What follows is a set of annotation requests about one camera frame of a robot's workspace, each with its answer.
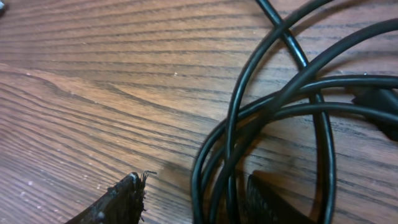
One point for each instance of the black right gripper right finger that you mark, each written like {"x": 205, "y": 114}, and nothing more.
{"x": 265, "y": 206}

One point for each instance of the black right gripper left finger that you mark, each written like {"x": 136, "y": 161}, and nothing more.
{"x": 122, "y": 203}

